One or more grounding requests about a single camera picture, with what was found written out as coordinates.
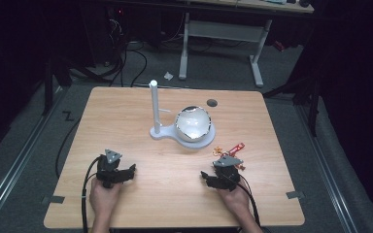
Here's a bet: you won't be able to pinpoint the red and orange keychain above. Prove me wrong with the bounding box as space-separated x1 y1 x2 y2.
212 142 247 172

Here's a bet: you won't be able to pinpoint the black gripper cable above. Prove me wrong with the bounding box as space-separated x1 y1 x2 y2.
81 155 102 233
238 180 262 229

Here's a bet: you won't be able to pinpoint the small red object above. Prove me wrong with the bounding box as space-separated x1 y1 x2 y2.
272 40 287 52

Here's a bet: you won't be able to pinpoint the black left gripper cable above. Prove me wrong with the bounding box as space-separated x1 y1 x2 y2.
81 155 102 233

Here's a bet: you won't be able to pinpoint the person's right hand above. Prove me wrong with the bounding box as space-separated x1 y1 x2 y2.
218 183 252 217

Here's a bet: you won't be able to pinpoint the white-legged desk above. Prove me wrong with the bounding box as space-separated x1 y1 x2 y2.
161 0 316 89

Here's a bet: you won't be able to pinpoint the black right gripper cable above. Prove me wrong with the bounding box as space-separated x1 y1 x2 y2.
238 180 262 229

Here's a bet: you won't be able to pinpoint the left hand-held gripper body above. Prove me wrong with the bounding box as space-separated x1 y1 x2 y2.
95 149 126 189

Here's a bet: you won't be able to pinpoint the black floor cables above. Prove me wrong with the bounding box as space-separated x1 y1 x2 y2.
71 13 188 88

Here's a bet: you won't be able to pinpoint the grey tape strip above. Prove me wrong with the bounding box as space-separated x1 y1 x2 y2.
41 194 66 206
285 190 306 200

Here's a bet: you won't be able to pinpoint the black metal stand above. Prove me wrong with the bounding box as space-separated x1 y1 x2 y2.
262 74 322 138
41 57 74 117

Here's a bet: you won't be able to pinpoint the person's left hand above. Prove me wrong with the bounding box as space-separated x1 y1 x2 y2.
88 178 122 221

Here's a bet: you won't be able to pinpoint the metal floor rail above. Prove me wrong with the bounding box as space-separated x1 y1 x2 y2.
295 103 360 233
0 85 66 233

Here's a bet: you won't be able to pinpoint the shiny silver bowl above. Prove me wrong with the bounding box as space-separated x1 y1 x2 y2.
174 105 213 144

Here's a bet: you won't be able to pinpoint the white stand with pole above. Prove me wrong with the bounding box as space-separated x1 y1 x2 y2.
148 79 217 150

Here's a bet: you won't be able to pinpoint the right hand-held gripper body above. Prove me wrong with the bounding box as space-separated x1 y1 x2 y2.
212 154 245 192

